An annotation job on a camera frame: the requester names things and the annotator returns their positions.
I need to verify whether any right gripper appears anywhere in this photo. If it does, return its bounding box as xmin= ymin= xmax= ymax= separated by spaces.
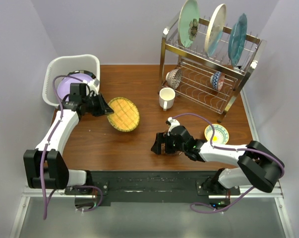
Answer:
xmin=151 ymin=132 xmax=186 ymax=155

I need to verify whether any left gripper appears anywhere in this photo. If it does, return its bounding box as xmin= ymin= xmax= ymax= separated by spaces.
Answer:
xmin=82 ymin=92 xmax=114 ymax=117

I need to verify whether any clear glass dish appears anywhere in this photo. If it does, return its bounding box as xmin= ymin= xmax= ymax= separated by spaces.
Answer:
xmin=164 ymin=151 xmax=182 ymax=157

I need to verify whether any yellow patterned plate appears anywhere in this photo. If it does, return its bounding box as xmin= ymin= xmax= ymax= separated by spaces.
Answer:
xmin=107 ymin=97 xmax=140 ymax=132

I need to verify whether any black striped plate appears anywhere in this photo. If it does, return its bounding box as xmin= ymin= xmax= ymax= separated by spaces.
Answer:
xmin=68 ymin=70 xmax=96 ymax=79

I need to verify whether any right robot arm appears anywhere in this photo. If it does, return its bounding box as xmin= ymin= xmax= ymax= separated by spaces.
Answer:
xmin=151 ymin=125 xmax=285 ymax=195

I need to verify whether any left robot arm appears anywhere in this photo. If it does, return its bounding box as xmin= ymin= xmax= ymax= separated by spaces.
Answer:
xmin=23 ymin=83 xmax=114 ymax=194

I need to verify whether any white plastic bin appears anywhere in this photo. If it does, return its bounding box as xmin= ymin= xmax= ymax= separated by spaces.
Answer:
xmin=42 ymin=54 xmax=100 ymax=108

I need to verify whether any white mug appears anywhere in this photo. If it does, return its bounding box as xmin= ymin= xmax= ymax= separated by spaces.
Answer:
xmin=159 ymin=87 xmax=176 ymax=111

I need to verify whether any yellow blue small bowl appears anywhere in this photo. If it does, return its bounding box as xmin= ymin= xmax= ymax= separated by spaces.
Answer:
xmin=204 ymin=124 xmax=229 ymax=144

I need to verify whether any red patterned bowl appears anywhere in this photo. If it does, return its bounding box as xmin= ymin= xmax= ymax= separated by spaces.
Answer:
xmin=166 ymin=68 xmax=182 ymax=89

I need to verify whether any metal dish rack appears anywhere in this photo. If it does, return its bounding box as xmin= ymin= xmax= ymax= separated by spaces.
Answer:
xmin=158 ymin=15 xmax=267 ymax=123

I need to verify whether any blue zigzag bowl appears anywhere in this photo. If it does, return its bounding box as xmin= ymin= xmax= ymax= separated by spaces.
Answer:
xmin=210 ymin=71 xmax=225 ymax=91

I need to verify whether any mint flower plate in rack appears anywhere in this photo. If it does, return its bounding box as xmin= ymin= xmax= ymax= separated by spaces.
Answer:
xmin=178 ymin=0 xmax=200 ymax=48

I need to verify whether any beige blue plate in rack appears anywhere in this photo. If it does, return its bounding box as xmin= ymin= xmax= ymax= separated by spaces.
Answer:
xmin=204 ymin=3 xmax=227 ymax=57

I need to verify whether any teal glass plate in rack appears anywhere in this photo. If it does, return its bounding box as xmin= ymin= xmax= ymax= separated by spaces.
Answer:
xmin=228 ymin=13 xmax=247 ymax=67

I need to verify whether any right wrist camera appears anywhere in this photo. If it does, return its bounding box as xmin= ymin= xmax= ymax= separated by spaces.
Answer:
xmin=166 ymin=117 xmax=180 ymax=134

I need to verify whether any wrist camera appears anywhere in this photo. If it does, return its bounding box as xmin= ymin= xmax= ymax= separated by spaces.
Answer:
xmin=87 ymin=78 xmax=100 ymax=95
xmin=166 ymin=117 xmax=180 ymax=134

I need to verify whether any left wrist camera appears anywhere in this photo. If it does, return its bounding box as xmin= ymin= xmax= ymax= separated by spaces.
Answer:
xmin=87 ymin=78 xmax=100 ymax=95

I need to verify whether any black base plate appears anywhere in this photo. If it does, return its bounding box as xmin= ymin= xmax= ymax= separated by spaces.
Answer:
xmin=64 ymin=171 xmax=240 ymax=208

